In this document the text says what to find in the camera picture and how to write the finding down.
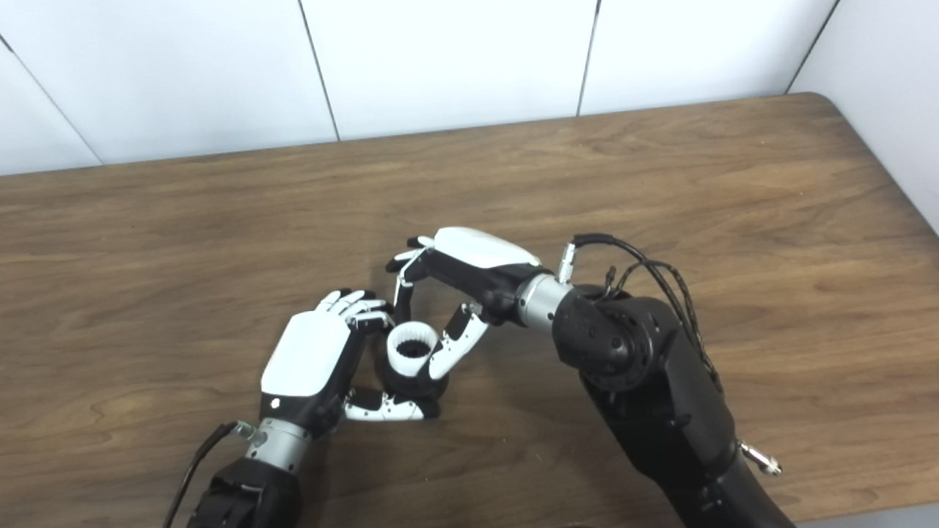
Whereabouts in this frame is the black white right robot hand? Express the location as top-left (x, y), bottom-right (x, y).
top-left (387, 227), bottom-right (544, 381)

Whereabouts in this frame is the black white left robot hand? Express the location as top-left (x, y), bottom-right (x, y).
top-left (260, 288), bottom-right (441, 441)

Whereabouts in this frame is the white ring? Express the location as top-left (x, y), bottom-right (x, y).
top-left (386, 321), bottom-right (441, 376)

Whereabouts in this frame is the round black part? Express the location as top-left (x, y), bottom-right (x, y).
top-left (378, 352), bottom-right (450, 403)

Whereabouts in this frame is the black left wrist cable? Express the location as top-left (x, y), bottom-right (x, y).
top-left (163, 421), bottom-right (254, 528)

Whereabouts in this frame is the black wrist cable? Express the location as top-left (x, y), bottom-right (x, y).
top-left (558, 233), bottom-right (782, 476)
top-left (163, 421), bottom-right (254, 528)

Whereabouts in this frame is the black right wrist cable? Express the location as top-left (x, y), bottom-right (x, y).
top-left (558, 233), bottom-right (782, 476)

